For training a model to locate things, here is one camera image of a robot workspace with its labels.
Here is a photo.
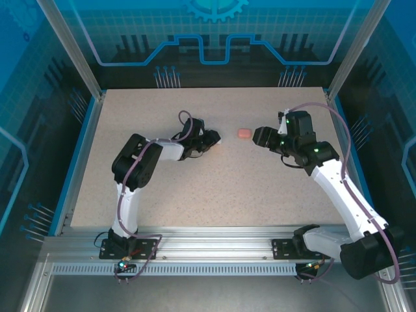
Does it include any aluminium frame post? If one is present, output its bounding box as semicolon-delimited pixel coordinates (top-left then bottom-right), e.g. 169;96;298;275
36;0;107;100
326;0;393;100

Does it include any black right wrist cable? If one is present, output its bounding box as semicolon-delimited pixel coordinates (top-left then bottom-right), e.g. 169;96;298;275
279;155;308;169

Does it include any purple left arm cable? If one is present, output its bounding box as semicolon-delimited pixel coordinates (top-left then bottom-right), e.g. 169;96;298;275
113;109;198;283

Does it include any aluminium extrusion mounting rail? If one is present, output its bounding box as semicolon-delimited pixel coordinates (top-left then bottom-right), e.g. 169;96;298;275
42;226;391;265

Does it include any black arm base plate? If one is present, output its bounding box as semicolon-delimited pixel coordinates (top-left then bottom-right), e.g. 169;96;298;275
99;238;159;260
271;238;326;260

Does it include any slotted grey cable duct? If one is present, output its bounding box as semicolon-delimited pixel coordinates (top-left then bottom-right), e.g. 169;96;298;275
51;263;300;276

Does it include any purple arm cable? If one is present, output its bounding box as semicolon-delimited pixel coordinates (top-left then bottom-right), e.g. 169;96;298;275
113;109;198;283
284;102;400;285

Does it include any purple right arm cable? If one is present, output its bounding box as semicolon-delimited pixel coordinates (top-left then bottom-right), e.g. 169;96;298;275
284;102;400;285

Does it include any aluminium table side rail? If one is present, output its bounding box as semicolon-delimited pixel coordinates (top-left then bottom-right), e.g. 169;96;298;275
324;89;384;237
53;92;107;237

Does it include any cable connector with LEDs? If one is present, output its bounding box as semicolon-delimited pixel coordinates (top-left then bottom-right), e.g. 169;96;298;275
117;255;138;273
296;259;326;277

